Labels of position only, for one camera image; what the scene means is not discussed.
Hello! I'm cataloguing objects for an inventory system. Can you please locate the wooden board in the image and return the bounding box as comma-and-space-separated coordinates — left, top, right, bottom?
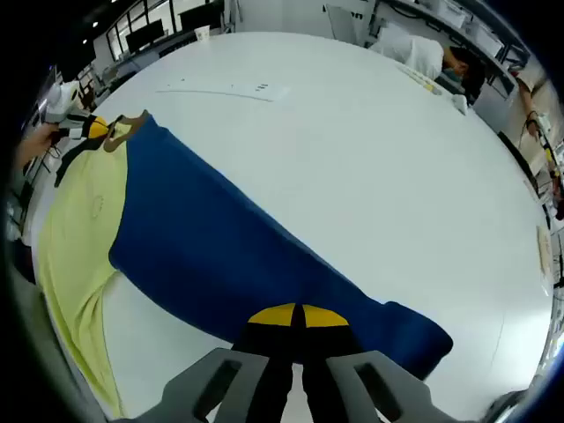
534, 224, 554, 278

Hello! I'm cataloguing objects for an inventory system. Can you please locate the yellow blue black garment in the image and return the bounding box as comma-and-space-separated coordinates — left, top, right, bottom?
37, 109, 455, 419

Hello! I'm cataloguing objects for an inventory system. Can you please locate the person's left hand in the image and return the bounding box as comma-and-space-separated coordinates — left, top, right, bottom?
12, 130, 61, 171

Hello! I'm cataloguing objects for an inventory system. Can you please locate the beige strip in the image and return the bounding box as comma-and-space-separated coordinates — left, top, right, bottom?
395, 63, 444, 98

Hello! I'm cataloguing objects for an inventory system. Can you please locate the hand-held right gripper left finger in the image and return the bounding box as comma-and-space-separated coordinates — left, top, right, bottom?
160, 302, 299, 423

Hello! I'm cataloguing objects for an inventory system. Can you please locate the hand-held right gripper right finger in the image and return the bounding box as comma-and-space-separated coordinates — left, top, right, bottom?
301, 303, 446, 423

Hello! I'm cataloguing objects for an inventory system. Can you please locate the black desk monitor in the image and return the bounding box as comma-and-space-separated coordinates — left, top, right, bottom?
124, 19, 167, 53

